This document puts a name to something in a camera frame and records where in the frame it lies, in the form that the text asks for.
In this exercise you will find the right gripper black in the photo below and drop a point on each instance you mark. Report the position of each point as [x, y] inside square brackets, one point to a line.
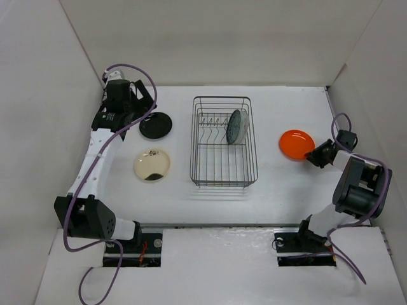
[313, 155]

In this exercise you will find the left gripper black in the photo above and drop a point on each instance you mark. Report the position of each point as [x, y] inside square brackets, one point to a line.
[145, 100]

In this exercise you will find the orange round plate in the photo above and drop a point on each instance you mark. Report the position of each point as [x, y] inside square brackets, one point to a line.
[295, 144]

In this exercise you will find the blue patterned ceramic plate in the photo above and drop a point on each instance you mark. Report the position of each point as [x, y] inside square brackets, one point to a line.
[235, 128]

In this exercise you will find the clear glass plate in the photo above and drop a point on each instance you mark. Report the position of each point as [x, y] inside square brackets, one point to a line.
[245, 125]

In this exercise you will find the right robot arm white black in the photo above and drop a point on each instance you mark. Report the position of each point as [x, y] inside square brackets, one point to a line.
[359, 194]

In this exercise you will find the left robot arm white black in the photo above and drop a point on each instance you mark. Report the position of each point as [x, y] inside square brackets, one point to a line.
[82, 212]

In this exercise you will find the black round plate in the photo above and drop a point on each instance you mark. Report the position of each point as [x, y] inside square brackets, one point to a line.
[156, 126]

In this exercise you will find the cream plate with flower pattern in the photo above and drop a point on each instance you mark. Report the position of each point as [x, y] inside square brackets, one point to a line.
[152, 164]

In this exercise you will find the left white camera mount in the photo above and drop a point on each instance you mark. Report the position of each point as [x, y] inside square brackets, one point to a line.
[112, 74]

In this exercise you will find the grey wire dish rack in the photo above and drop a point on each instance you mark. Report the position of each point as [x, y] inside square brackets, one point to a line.
[213, 162]

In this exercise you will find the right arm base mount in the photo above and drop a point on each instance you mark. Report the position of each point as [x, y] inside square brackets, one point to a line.
[294, 250]

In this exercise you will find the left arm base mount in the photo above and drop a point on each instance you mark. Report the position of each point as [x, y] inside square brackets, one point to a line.
[146, 255]

